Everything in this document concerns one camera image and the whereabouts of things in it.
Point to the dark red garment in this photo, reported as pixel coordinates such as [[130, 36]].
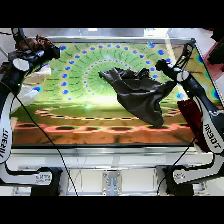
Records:
[[190, 115]]

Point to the black garment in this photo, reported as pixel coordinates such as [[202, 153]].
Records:
[[140, 96]]

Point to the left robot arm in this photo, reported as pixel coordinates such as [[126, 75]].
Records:
[[6, 133]]

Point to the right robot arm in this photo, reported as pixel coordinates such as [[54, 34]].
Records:
[[213, 130]]

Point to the brown garment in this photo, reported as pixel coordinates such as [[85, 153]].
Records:
[[37, 41]]

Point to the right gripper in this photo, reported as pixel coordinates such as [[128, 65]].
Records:
[[164, 67]]

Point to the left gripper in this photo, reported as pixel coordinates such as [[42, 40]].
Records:
[[50, 52]]

